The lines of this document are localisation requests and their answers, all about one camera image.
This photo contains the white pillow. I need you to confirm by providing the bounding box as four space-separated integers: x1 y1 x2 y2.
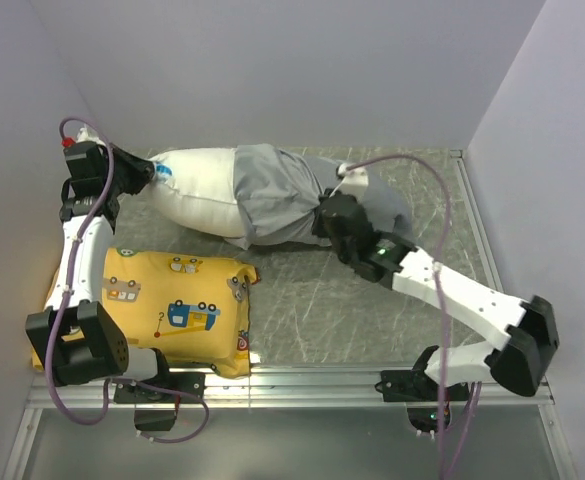
144 148 246 238

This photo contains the grey pillowcase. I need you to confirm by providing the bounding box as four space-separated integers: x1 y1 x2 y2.
224 143 416 251

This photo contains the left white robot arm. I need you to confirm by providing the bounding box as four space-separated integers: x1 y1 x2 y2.
25 138 174 402

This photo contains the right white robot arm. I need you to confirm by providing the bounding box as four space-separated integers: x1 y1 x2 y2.
316 192 560 400

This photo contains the yellow cartoon print pillow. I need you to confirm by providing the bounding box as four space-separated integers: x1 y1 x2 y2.
31 245 261 380

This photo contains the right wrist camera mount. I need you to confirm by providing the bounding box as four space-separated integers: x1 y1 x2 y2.
323 163 369 201

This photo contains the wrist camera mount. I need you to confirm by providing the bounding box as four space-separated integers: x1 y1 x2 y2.
323 163 369 201
61 126 105 148

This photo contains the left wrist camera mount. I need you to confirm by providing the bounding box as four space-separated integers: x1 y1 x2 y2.
61 126 105 148

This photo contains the aluminium mounting rail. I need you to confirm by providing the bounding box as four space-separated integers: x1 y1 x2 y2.
4 150 577 479

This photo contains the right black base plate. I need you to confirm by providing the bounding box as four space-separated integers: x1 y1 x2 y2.
374 370 438 403

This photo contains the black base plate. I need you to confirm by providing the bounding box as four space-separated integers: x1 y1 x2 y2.
374 370 438 403
113 371 206 404

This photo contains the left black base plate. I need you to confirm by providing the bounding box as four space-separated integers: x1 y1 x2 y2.
113 371 206 404

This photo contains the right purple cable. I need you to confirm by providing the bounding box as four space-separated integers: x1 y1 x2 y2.
339 154 483 480

